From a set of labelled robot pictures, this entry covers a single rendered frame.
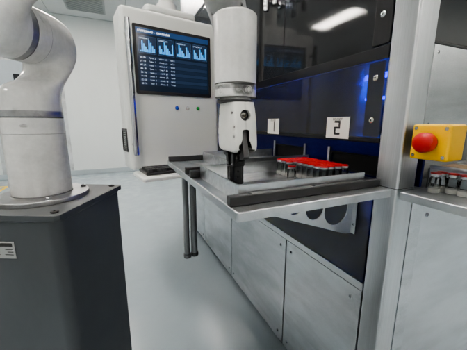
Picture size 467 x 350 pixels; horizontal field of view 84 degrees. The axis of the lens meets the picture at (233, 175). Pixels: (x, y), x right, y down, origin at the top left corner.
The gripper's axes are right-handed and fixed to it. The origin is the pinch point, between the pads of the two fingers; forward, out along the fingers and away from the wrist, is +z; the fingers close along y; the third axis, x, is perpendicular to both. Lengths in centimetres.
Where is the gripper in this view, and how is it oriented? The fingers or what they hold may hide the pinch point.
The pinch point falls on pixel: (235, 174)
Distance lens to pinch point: 55.8
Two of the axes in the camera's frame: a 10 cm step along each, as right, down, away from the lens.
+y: -4.0, -1.8, 9.0
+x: -9.2, 0.8, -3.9
